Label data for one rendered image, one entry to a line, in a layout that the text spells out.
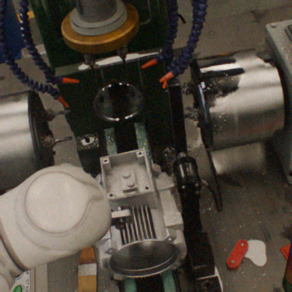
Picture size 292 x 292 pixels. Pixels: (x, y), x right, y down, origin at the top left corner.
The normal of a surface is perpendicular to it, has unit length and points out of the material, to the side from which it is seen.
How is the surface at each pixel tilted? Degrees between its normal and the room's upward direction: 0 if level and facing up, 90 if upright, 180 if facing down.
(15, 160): 69
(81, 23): 0
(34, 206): 29
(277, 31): 0
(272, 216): 0
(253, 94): 43
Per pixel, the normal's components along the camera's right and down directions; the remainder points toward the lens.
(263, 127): 0.14, 0.71
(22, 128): -0.03, -0.18
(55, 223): 0.11, -0.02
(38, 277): 0.77, -0.51
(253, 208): -0.12, -0.66
